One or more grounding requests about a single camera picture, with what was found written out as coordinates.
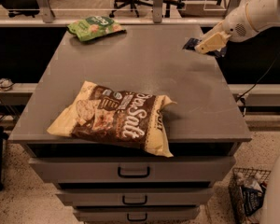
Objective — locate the brown sea salt chip bag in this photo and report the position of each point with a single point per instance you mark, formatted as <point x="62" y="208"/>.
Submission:
<point x="115" y="117"/>

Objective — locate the top drawer black handle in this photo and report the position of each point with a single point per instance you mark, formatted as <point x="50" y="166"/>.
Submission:
<point x="132" y="173"/>

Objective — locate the middle drawer black handle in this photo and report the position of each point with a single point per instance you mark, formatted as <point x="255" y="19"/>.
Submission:
<point x="134" y="200"/>

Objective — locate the blue rxbar blueberry bar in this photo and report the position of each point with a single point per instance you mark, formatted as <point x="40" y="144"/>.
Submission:
<point x="193" y="43"/>

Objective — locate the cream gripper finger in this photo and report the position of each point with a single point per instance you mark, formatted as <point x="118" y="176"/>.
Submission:
<point x="216" y="29"/>
<point x="213" y="42"/>

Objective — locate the drawer black handle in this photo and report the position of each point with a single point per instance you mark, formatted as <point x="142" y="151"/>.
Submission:
<point x="136" y="217"/>
<point x="134" y="200"/>
<point x="132" y="173"/>

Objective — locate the wire basket of snacks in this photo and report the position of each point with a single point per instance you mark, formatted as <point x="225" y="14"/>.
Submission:
<point x="247" y="190"/>

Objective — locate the bottom drawer black handle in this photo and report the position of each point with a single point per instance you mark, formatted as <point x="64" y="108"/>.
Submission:
<point x="136" y="217"/>

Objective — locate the green rice chip bag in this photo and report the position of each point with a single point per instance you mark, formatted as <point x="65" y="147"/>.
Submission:
<point x="94" y="27"/>

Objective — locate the grey drawer cabinet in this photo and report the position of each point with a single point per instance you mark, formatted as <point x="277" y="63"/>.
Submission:
<point x="203" y="124"/>

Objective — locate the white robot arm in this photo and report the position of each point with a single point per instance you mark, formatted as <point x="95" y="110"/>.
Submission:
<point x="241" y="24"/>

